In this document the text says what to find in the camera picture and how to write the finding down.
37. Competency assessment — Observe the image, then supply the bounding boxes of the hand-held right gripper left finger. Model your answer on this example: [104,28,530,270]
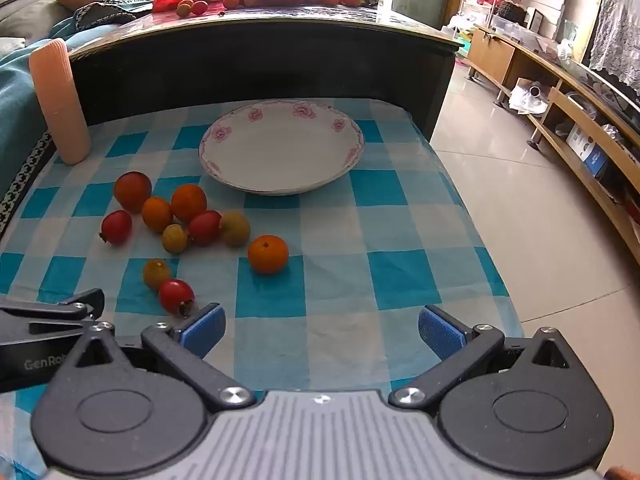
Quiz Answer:
[60,302,256,414]

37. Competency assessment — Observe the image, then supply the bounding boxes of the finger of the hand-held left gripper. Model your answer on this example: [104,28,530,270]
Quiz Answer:
[0,287,106,347]

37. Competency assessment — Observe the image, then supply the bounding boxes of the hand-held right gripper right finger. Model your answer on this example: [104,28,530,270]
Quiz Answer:
[389,304,584,411]

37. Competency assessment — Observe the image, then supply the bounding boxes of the large orange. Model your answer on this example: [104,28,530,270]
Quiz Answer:
[248,235,290,275]

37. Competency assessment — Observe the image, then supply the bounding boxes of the red cherry tomato with stem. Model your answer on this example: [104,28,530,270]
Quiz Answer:
[188,210,222,247]

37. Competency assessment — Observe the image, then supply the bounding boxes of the white plate with pink flowers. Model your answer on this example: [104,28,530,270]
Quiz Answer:
[198,101,365,197]

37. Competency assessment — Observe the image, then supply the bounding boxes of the dark olive fruit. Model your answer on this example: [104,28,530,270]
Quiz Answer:
[142,258,172,291]

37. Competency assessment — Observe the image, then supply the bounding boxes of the blue white checkered cloth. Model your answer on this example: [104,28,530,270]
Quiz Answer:
[0,97,526,480]

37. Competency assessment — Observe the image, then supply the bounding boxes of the large red orange tomato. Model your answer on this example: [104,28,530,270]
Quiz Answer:
[113,171,153,213]

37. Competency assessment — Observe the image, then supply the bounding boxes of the teal blanket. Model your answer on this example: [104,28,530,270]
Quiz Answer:
[0,17,73,201]

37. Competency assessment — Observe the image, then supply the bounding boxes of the blue box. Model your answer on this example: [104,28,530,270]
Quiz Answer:
[582,141,610,179]

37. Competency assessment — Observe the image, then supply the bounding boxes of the white box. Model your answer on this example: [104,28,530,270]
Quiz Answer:
[566,127,596,155]

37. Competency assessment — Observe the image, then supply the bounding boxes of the white paper bag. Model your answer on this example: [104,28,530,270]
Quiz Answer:
[509,78,551,116]

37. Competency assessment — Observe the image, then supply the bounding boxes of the wooden TV cabinet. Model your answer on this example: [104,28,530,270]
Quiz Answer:
[467,24,640,243]

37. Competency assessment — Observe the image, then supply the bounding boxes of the dark coffee table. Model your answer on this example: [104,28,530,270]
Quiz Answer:
[67,0,463,133]

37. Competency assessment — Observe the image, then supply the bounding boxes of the grey sofa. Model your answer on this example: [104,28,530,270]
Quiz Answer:
[0,0,151,41]

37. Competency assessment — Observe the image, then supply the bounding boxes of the white lace cloth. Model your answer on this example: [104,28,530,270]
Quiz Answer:
[589,0,640,98]

